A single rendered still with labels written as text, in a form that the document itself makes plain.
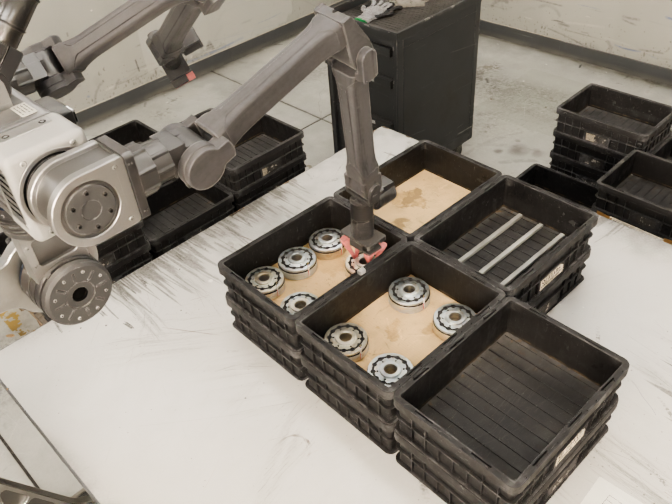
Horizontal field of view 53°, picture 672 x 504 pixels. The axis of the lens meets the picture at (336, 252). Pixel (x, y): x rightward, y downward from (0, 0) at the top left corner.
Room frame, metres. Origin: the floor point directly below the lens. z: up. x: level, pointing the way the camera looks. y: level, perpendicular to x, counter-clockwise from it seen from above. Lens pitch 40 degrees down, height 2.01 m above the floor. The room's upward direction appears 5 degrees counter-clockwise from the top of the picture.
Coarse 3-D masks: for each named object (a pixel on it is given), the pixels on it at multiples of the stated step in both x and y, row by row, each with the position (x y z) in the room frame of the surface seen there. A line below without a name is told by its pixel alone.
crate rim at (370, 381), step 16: (432, 256) 1.25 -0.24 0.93; (368, 272) 1.22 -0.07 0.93; (464, 272) 1.18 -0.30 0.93; (496, 288) 1.12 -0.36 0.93; (320, 304) 1.12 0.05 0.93; (496, 304) 1.07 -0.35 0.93; (304, 320) 1.08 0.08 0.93; (304, 336) 1.04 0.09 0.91; (336, 352) 0.97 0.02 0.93; (432, 352) 0.94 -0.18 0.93; (352, 368) 0.92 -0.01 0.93; (416, 368) 0.91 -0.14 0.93; (368, 384) 0.89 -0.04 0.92; (400, 384) 0.87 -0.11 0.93
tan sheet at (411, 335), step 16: (432, 288) 1.25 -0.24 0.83; (384, 304) 1.20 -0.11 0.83; (432, 304) 1.19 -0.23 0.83; (352, 320) 1.16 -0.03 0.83; (368, 320) 1.15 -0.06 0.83; (384, 320) 1.15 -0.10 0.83; (400, 320) 1.14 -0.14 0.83; (416, 320) 1.14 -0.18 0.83; (432, 320) 1.13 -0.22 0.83; (368, 336) 1.10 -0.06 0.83; (384, 336) 1.10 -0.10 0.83; (400, 336) 1.09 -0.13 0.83; (416, 336) 1.09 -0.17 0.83; (432, 336) 1.08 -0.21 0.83; (368, 352) 1.05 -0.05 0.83; (384, 352) 1.05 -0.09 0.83; (400, 352) 1.04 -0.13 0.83; (416, 352) 1.04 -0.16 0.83
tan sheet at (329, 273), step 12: (348, 252) 1.42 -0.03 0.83; (276, 264) 1.39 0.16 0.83; (324, 264) 1.38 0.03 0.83; (336, 264) 1.37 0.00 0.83; (312, 276) 1.33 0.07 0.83; (324, 276) 1.33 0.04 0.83; (336, 276) 1.32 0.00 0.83; (288, 288) 1.29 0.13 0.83; (300, 288) 1.29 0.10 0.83; (312, 288) 1.28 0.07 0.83; (324, 288) 1.28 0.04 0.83; (276, 300) 1.25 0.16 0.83
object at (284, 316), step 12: (300, 216) 1.47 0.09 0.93; (276, 228) 1.42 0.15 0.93; (384, 228) 1.38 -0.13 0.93; (240, 252) 1.34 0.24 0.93; (384, 252) 1.28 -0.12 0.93; (372, 264) 1.24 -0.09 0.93; (228, 276) 1.26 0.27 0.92; (240, 288) 1.22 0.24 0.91; (252, 288) 1.19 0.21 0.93; (336, 288) 1.17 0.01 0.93; (264, 300) 1.15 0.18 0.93; (276, 312) 1.11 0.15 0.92; (300, 312) 1.10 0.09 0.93; (288, 324) 1.08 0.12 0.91
